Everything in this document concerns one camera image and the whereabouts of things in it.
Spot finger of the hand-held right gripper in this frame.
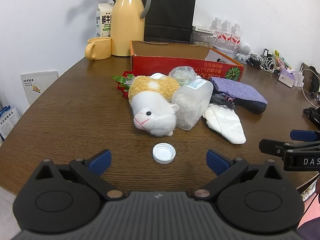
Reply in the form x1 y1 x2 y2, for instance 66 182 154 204
258 138 297 156
290 129 320 142

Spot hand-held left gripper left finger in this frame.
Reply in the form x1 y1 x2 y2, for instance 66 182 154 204
35 149 125 201

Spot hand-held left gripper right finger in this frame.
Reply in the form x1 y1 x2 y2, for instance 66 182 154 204
192 149 285 201

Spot white cloth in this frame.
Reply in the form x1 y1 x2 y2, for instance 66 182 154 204
202 104 247 145

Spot dark blue pouch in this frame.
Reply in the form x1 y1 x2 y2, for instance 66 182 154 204
210 94 268 114

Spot white plastic lid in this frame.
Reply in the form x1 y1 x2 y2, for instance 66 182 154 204
152 142 176 165

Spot black USB cable plug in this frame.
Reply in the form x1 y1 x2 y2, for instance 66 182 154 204
209 93 237 109

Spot clear plastic jar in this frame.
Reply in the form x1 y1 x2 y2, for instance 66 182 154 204
171 78 214 131

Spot purple cloth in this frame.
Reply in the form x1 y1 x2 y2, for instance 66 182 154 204
209 77 268 105

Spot white and yellow plush alpaca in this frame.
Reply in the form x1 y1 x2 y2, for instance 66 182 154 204
128 72 181 138

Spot clear round plastic container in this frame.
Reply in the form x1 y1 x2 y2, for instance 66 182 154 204
168 65 197 86

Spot red cardboard box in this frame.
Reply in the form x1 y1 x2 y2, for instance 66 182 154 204
129 40 245 83

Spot black gadget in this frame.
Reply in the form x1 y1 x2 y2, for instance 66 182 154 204
303 107 320 128

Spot brown cardboard piece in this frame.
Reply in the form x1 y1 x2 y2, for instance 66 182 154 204
300 62 320 106

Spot purple small box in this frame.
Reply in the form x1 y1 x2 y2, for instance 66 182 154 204
278 68 298 88

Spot yellow green packet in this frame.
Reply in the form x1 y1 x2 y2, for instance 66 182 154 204
274 50 292 70

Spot blue and white packets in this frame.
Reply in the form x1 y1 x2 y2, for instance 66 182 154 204
0 104 21 143

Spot white paper box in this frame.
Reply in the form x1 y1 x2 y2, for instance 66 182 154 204
20 70 59 107

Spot white robot figure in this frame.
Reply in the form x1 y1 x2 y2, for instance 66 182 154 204
236 41 251 62

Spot yellow mug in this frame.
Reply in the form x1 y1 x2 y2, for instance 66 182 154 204
84 37 112 61

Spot clear container of seeds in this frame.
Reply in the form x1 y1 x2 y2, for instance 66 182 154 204
191 31 216 48

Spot white flat box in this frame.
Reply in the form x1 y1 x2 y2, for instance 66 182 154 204
192 25 216 34

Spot white milk carton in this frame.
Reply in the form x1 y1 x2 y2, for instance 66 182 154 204
95 2 115 39

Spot yellow thermos jug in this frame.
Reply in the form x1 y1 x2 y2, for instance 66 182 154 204
111 0 152 57

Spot black paper bag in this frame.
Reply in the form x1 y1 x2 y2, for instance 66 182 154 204
143 0 197 44

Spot white cable bundle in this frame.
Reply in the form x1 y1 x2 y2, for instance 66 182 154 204
259 56 277 72

